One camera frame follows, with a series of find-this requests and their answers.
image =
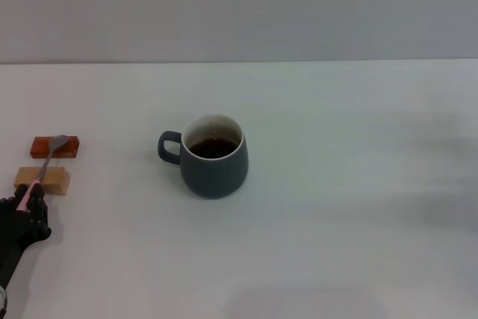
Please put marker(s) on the dark grey ceramic coffee mug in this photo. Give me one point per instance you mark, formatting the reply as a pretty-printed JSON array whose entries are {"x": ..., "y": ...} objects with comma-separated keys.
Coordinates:
[{"x": 214, "y": 173}]

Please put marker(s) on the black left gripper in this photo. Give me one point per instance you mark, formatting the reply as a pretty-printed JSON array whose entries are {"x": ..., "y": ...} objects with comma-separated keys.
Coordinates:
[{"x": 16, "y": 240}]

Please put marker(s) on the light tan wooden block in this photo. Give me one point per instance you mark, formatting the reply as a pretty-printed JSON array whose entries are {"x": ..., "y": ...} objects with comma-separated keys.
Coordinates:
[{"x": 56, "y": 181}]

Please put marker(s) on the reddish brown wooden block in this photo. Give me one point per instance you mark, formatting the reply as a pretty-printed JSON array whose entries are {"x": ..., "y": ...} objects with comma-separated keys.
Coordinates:
[{"x": 72, "y": 147}]

